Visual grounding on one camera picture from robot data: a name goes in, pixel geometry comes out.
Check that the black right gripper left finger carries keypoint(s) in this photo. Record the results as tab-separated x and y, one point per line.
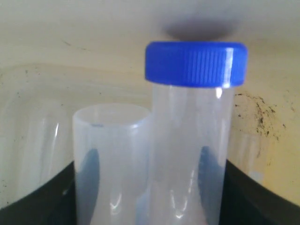
51	204

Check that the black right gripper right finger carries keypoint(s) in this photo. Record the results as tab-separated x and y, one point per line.
246	202

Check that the clear bottle blue cap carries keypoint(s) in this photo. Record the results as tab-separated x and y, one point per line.
193	87

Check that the large cream plastic bin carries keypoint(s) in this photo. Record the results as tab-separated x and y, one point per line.
57	56

